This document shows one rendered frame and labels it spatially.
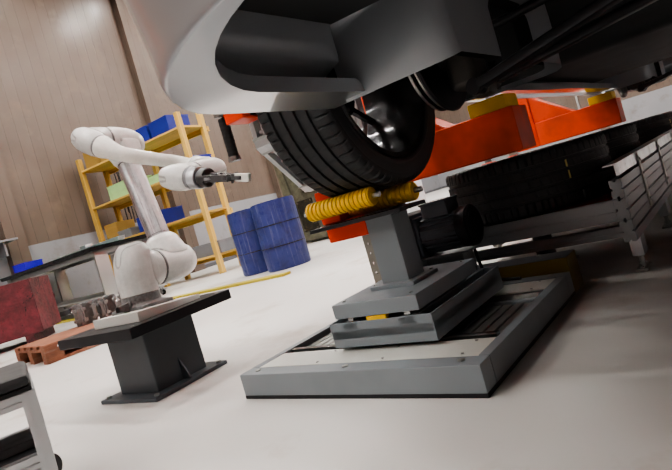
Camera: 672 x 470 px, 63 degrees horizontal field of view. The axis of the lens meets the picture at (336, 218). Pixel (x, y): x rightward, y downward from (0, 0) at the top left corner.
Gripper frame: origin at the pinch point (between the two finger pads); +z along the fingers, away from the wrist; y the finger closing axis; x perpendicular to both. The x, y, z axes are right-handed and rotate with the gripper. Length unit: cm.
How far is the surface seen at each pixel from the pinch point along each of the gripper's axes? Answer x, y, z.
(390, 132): -13, 20, 50
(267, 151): -10.0, -21.6, 29.7
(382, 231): 16, -3, 57
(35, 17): -247, 468, -887
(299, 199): 109, 648, -445
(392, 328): 41, -18, 67
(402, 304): 33, -19, 70
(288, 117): -19, -30, 44
